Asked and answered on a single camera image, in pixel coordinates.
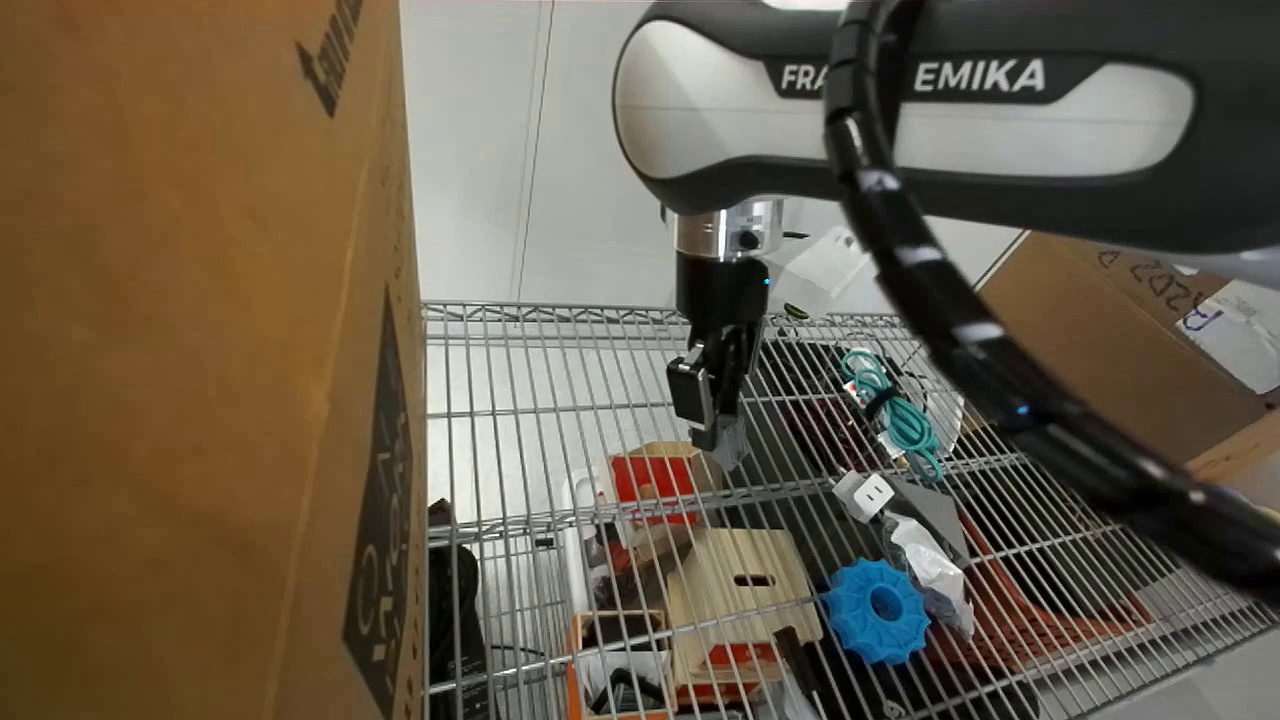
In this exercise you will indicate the blue gear-shaped knob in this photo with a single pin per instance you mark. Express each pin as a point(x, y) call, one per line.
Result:
point(874, 614)

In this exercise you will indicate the gray wedge block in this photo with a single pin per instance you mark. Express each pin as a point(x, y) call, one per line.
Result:
point(931, 516)

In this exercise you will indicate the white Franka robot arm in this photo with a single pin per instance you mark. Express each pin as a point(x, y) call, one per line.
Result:
point(745, 121)

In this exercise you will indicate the white paper label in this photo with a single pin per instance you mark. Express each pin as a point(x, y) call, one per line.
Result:
point(1240, 341)

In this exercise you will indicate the white plastic bag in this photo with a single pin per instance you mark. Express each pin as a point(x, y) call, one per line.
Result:
point(934, 571)

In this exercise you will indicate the plain brown cardboard box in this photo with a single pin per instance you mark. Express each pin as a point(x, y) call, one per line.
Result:
point(1121, 345)

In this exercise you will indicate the red object under shelf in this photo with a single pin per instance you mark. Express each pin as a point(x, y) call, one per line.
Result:
point(1065, 623)

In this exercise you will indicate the printed cardboard box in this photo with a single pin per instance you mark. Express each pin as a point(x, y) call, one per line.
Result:
point(173, 401)

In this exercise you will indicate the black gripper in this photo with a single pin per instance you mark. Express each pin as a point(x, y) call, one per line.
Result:
point(721, 314)

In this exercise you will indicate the small red box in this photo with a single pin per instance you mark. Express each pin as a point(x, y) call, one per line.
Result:
point(653, 483)

